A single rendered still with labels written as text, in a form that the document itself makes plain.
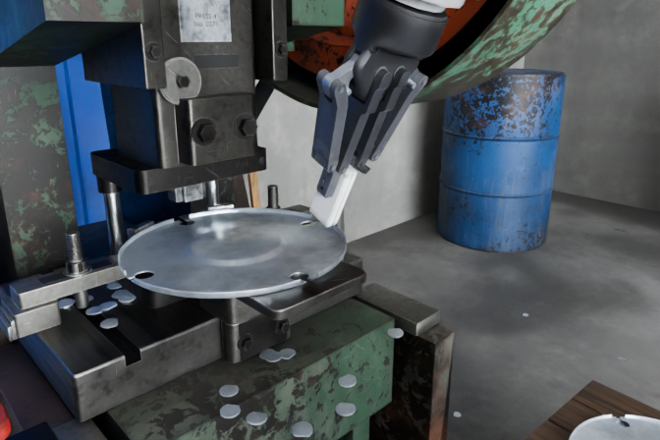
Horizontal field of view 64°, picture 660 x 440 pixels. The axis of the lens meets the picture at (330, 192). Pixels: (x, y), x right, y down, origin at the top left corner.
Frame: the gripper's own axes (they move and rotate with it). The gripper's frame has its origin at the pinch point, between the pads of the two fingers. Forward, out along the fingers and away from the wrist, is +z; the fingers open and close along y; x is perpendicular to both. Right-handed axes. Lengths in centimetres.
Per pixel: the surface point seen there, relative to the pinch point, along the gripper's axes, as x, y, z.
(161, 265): 12.5, -9.9, 18.2
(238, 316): 3.9, -3.7, 21.6
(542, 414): -27, 98, 86
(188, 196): 22.7, -0.7, 17.7
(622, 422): -37, 61, 42
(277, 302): -2.6, -5.6, 11.3
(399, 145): 112, 195, 99
